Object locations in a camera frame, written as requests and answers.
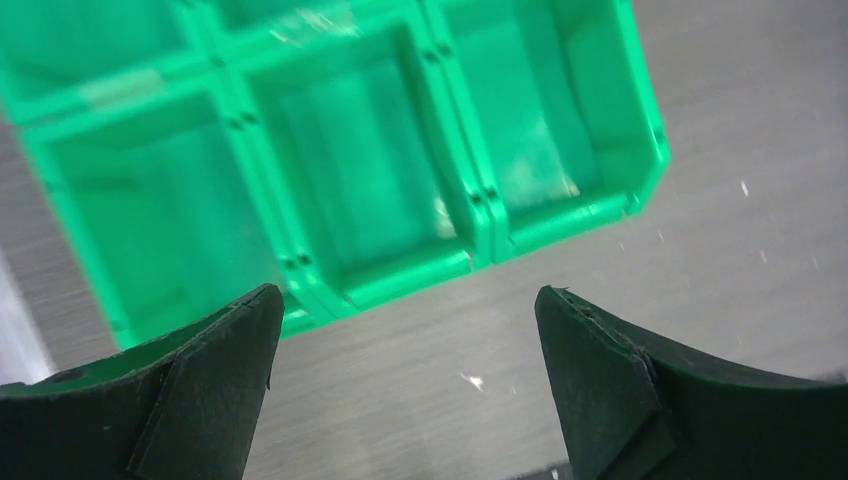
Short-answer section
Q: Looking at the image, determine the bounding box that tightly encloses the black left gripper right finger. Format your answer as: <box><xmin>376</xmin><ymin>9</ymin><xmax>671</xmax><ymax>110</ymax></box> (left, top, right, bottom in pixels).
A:
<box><xmin>535</xmin><ymin>286</ymin><xmax>847</xmax><ymax>479</ymax></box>

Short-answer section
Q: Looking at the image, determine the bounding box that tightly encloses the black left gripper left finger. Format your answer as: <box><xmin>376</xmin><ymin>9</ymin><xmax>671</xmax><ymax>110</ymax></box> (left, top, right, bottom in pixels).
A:
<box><xmin>1</xmin><ymin>283</ymin><xmax>284</xmax><ymax>479</ymax></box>

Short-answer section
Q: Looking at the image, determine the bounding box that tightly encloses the green bin back right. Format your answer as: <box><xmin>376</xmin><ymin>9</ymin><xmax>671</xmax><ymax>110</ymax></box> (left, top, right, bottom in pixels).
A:
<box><xmin>201</xmin><ymin>1</ymin><xmax>418</xmax><ymax>46</ymax></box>

